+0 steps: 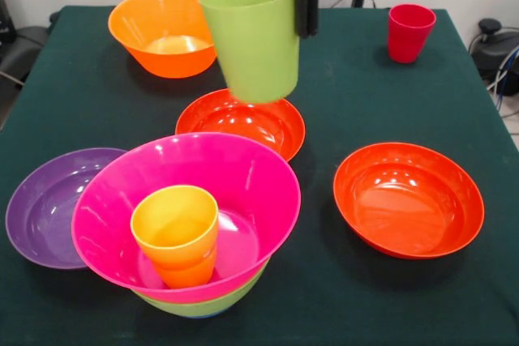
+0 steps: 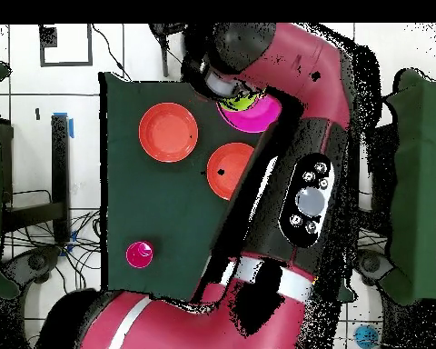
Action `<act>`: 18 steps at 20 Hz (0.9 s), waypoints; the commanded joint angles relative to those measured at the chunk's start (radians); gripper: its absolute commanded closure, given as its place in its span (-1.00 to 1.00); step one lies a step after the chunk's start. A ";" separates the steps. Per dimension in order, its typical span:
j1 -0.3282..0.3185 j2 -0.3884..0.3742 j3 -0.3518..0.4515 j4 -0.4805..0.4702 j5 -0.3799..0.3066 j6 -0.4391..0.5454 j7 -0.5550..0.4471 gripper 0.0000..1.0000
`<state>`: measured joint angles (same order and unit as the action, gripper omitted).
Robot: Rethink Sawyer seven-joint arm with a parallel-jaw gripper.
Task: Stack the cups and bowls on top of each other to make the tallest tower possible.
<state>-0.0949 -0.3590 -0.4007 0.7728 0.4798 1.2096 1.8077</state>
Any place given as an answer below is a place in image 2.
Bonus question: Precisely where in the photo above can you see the red plastic bowl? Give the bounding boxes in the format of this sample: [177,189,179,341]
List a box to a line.
[205,142,256,202]
[138,102,200,164]

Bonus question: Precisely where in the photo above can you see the pink plastic bowl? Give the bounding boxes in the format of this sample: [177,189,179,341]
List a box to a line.
[216,95,283,135]

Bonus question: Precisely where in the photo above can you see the green plastic cup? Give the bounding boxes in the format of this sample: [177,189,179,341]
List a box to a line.
[219,95,259,112]

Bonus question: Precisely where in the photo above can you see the dark green tablecloth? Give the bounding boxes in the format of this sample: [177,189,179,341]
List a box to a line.
[98,71,277,303]

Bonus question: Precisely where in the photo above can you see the red plastic cup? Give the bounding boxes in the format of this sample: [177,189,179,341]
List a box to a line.
[125,240,154,269]

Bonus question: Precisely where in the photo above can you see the grey tripod leg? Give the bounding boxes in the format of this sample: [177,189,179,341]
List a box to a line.
[160,35,171,78]

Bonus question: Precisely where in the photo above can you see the blue tape strip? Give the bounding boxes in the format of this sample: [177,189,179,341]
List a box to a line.
[53,112,74,139]

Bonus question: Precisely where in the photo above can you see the black metal stand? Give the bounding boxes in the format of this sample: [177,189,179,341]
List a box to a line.
[1,114,72,244]

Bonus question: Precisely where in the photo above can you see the blue round object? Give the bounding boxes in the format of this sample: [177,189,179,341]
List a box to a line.
[354,324,381,349]

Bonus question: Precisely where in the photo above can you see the black cable tangle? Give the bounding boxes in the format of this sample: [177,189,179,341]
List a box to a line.
[1,208,103,292]

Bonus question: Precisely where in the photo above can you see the black square floor frame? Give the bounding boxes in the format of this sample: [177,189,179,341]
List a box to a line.
[38,24,94,68]

